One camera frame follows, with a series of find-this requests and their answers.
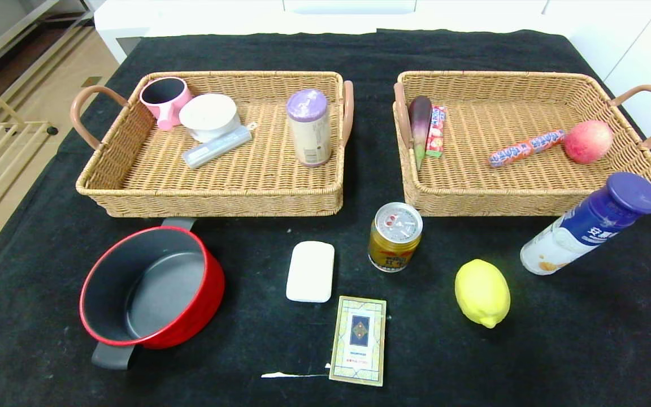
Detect gold drink can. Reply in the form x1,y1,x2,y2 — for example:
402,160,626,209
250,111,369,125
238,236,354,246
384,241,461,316
368,202,423,273

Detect yellow lemon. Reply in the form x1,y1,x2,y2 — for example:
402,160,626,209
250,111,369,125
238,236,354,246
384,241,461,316
454,259,511,329

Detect red pot black handles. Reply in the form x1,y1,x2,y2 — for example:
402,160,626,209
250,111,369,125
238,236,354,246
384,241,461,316
79,217,226,371

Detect blue cap white bottle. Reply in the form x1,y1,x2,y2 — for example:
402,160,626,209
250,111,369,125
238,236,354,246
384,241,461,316
520,172,651,276

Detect purple lid canister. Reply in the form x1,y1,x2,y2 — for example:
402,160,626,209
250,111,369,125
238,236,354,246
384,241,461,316
286,89,332,167

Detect white soap bar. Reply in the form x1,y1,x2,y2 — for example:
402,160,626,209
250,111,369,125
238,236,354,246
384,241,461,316
285,241,336,304

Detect purple eggplant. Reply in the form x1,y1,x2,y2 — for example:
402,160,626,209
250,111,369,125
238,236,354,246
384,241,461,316
409,96,433,171

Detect grey toothbrush case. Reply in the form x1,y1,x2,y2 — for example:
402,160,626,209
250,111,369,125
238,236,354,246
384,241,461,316
182,122,258,169

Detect red candy pack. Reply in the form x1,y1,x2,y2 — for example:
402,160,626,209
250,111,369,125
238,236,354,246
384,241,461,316
426,105,446,158

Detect playing card box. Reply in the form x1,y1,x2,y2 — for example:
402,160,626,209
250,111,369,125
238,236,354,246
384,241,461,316
329,295,388,387

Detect white round bowl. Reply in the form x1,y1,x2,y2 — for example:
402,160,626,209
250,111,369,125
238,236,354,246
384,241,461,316
179,93,242,143

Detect white paper scrap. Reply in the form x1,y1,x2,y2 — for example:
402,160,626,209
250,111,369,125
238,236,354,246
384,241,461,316
261,365,332,379

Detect pink mug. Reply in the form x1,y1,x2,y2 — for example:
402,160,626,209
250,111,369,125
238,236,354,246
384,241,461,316
140,77,193,131

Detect black table cloth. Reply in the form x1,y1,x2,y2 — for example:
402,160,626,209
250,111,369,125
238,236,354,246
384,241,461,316
0,27,651,407

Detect orange sausage stick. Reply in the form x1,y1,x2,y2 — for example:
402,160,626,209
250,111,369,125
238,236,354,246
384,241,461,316
488,129,567,168

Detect white table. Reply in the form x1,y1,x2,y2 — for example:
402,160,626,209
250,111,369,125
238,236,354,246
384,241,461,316
93,0,572,64

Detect red apple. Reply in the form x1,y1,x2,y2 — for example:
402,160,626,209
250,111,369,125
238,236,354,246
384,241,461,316
563,120,615,164

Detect beige wooden rack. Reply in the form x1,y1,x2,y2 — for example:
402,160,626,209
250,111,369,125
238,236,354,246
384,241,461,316
0,65,59,237

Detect grey metal shelf unit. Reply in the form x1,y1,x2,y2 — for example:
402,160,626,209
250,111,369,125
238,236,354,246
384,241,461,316
0,0,96,114

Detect wicker basket brown handles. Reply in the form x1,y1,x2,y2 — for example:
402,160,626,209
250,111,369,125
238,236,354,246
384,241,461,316
393,71,651,217
70,71,355,218

